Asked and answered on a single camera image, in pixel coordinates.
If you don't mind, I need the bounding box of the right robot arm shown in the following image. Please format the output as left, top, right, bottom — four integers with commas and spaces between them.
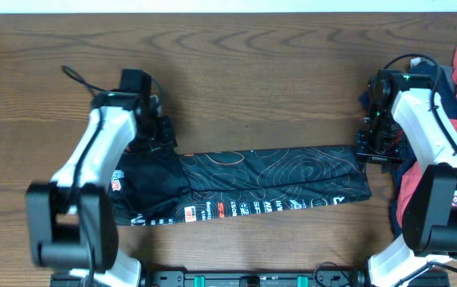
357, 69, 457, 286

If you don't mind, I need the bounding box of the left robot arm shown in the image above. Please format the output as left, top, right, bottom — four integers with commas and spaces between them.
26, 92, 166, 286

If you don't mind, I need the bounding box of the black orange-patterned jersey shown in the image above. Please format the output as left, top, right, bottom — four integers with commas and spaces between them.
108, 146, 372, 226

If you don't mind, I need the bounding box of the navy blue garment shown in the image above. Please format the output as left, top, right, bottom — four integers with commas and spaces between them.
358, 61, 457, 236

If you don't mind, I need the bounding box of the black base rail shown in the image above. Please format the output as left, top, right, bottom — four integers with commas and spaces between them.
49, 267, 451, 287

